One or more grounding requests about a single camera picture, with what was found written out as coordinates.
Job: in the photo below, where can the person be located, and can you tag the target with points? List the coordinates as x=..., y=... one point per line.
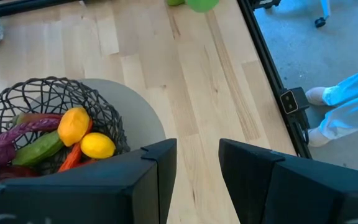
x=353, y=105

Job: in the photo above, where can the green ridged gourd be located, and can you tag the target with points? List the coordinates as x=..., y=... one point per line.
x=36, y=149

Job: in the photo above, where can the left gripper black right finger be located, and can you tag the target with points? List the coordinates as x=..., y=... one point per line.
x=291, y=193

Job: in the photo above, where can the red chili pepper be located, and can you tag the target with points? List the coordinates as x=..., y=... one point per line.
x=39, y=117

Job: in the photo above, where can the orange yellow mango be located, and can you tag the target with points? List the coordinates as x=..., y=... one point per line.
x=73, y=126

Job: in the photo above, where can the black table-level camera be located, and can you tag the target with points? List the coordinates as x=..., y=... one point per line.
x=289, y=102

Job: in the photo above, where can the orange carrot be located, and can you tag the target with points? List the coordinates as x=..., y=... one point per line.
x=70, y=160

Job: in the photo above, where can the bright green round fruit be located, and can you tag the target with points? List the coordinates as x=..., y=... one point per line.
x=202, y=4

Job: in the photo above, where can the white office chair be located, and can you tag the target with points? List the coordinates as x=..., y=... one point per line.
x=325, y=7

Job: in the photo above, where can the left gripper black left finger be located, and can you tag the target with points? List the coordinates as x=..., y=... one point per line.
x=89, y=193

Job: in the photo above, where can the olive green fruit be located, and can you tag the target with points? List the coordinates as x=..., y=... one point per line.
x=175, y=2

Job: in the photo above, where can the yellow lemon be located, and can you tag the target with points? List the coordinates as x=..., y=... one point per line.
x=98, y=145

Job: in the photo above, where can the grey round placemat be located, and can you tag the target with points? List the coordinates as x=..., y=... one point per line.
x=135, y=118

